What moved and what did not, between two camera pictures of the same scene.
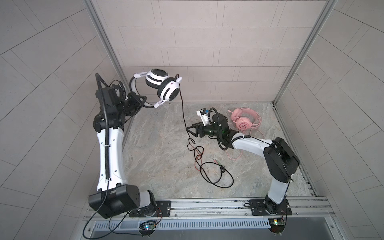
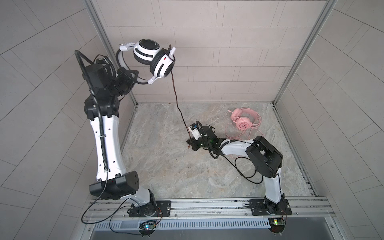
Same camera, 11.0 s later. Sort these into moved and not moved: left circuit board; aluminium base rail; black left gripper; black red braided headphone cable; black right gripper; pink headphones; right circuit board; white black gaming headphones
Moved: black red braided headphone cable; black left gripper; white black gaming headphones; black right gripper
Not moved: left circuit board; right circuit board; pink headphones; aluminium base rail
